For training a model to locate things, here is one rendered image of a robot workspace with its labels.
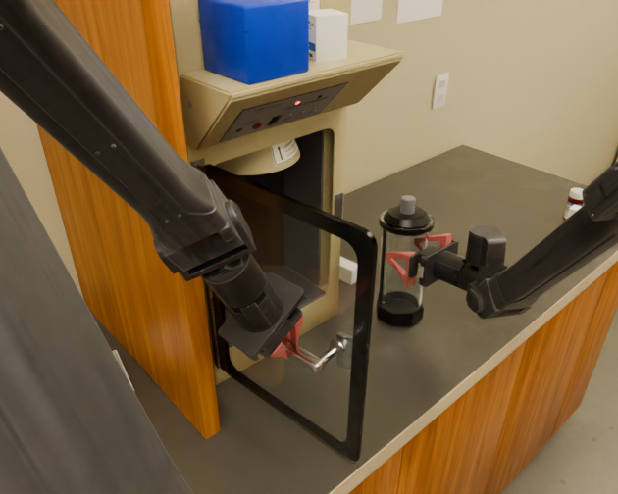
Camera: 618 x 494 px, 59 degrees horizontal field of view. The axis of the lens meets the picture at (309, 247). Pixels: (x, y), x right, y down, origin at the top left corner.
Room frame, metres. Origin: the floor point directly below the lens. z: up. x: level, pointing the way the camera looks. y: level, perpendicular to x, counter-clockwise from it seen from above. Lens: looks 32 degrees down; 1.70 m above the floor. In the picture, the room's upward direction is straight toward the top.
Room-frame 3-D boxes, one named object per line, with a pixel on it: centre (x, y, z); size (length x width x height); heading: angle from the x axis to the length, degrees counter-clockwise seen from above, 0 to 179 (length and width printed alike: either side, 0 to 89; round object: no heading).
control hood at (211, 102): (0.79, 0.01, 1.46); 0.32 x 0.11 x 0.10; 132
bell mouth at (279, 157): (0.92, 0.10, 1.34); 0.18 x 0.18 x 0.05
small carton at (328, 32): (0.82, -0.02, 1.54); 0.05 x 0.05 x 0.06; 27
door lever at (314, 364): (0.55, 0.00, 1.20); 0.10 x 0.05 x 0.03; 49
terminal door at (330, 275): (0.62, 0.04, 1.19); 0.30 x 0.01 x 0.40; 49
